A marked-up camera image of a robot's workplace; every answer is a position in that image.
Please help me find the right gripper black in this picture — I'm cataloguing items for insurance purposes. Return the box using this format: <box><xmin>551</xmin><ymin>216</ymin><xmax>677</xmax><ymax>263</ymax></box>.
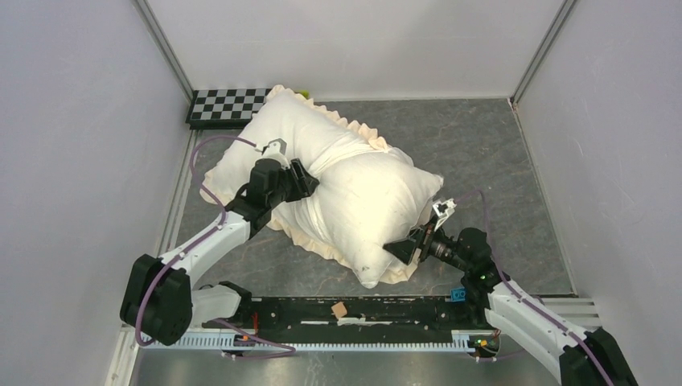
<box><xmin>382</xmin><ymin>215</ymin><xmax>470</xmax><ymax>273</ymax></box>

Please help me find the grey pillowcase with cream ruffle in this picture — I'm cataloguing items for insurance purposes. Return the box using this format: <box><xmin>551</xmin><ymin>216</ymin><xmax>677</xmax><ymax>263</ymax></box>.
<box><xmin>200</xmin><ymin>85</ymin><xmax>432</xmax><ymax>284</ymax></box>

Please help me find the white pillow insert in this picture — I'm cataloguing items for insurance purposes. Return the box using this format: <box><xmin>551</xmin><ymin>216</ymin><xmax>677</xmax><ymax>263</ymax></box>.
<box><xmin>289</xmin><ymin>152</ymin><xmax>444</xmax><ymax>289</ymax></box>

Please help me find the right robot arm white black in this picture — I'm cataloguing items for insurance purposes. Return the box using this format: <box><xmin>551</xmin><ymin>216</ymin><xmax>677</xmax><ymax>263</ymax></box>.
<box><xmin>383</xmin><ymin>224</ymin><xmax>638</xmax><ymax>385</ymax></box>

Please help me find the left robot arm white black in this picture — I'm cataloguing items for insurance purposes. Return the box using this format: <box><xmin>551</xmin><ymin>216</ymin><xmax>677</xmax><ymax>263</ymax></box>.
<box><xmin>120</xmin><ymin>158</ymin><xmax>319</xmax><ymax>347</ymax></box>

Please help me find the blue toy brick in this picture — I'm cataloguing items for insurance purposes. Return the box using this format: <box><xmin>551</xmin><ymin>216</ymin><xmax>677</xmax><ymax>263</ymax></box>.
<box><xmin>450</xmin><ymin>286</ymin><xmax>466</xmax><ymax>302</ymax></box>

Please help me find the small tan cube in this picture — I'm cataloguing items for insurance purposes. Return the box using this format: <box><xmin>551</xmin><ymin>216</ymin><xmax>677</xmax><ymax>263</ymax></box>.
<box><xmin>331</xmin><ymin>302</ymin><xmax>348</xmax><ymax>319</ymax></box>

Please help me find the black white checkerboard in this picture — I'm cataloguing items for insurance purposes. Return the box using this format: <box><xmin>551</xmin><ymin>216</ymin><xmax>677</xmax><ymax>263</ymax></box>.
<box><xmin>186</xmin><ymin>88</ymin><xmax>271</xmax><ymax>129</ymax></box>

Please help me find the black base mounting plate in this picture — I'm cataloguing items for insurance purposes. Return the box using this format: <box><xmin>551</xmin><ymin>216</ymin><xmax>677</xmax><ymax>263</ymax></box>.
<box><xmin>227</xmin><ymin>296</ymin><xmax>492</xmax><ymax>343</ymax></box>

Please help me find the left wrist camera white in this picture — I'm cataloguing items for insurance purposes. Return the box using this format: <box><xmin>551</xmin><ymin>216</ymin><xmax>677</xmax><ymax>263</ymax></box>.
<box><xmin>256</xmin><ymin>138</ymin><xmax>290</xmax><ymax>169</ymax></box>

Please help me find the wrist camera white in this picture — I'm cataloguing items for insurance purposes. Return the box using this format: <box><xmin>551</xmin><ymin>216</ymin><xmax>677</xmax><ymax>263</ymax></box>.
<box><xmin>432</xmin><ymin>199</ymin><xmax>457</xmax><ymax>230</ymax></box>
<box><xmin>256</xmin><ymin>138</ymin><xmax>290</xmax><ymax>169</ymax></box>

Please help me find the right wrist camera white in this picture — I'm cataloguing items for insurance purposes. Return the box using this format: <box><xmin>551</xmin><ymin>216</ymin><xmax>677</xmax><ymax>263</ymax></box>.
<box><xmin>432</xmin><ymin>199</ymin><xmax>457</xmax><ymax>230</ymax></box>

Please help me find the light blue cable duct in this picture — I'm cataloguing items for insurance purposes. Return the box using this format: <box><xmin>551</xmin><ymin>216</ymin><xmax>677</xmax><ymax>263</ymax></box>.
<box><xmin>169</xmin><ymin>330</ymin><xmax>499</xmax><ymax>354</ymax></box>

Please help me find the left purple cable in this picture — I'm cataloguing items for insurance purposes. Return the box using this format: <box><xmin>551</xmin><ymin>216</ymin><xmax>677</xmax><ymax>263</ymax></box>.
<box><xmin>133</xmin><ymin>133</ymin><xmax>297</xmax><ymax>361</ymax></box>

